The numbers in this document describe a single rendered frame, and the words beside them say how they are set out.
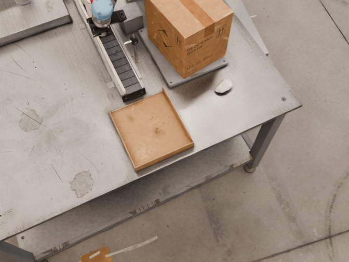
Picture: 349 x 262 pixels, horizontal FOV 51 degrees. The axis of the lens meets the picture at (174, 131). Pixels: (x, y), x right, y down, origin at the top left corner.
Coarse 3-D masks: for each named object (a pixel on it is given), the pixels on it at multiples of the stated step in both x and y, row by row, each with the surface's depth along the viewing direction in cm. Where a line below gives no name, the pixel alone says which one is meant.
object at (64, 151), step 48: (0, 48) 173; (48, 48) 173; (96, 48) 173; (144, 48) 173; (240, 48) 172; (0, 96) 161; (48, 96) 161; (96, 96) 161; (144, 96) 160; (192, 96) 160; (240, 96) 160; (288, 96) 160; (0, 144) 150; (48, 144) 150; (96, 144) 150; (0, 192) 141; (48, 192) 141; (96, 192) 141; (0, 240) 133
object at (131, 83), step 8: (112, 32) 171; (104, 40) 169; (112, 40) 169; (104, 48) 166; (112, 48) 166; (120, 48) 166; (112, 56) 164; (120, 56) 164; (120, 64) 162; (128, 64) 162; (120, 72) 160; (128, 72) 160; (120, 80) 158; (128, 80) 158; (136, 80) 158; (128, 88) 156; (136, 88) 156
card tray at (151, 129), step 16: (160, 96) 160; (112, 112) 156; (128, 112) 156; (144, 112) 156; (160, 112) 156; (176, 112) 153; (128, 128) 153; (144, 128) 153; (160, 128) 153; (176, 128) 153; (128, 144) 150; (144, 144) 150; (160, 144) 150; (176, 144) 149; (192, 144) 147; (144, 160) 146; (160, 160) 146
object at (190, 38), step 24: (144, 0) 152; (168, 0) 147; (192, 0) 147; (216, 0) 147; (168, 24) 144; (192, 24) 141; (216, 24) 144; (168, 48) 158; (192, 48) 147; (216, 48) 158; (192, 72) 162
